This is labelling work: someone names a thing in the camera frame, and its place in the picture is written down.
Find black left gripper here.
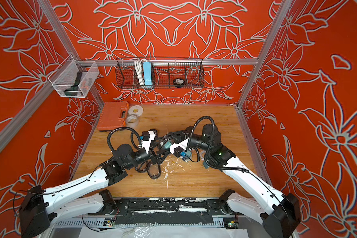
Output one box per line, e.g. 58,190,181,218
124,137,172,172

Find teal charger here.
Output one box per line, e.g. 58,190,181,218
162,140,173,149

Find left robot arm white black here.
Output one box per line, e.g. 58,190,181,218
18,144,161,238

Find teal charger near right arm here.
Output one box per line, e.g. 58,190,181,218
202,161,209,169

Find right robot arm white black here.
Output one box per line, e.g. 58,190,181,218
169,124,300,238

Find clear tape roll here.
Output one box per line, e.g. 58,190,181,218
126,115,139,129

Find white tape roll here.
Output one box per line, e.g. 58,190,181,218
128,105,144,117

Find black charger in basket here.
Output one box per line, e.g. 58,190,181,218
173,78,185,86

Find orange plastic tool case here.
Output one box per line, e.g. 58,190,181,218
97,101,130,131

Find light blue power bank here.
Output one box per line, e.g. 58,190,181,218
143,61,152,87

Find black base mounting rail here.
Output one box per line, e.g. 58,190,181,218
84,197,243,229

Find black wire wall basket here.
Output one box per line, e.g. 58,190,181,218
115,57,205,89

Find white cable in basket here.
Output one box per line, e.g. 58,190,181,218
134,59,145,87

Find clear acrylic wall box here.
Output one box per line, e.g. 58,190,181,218
48,59,99,98

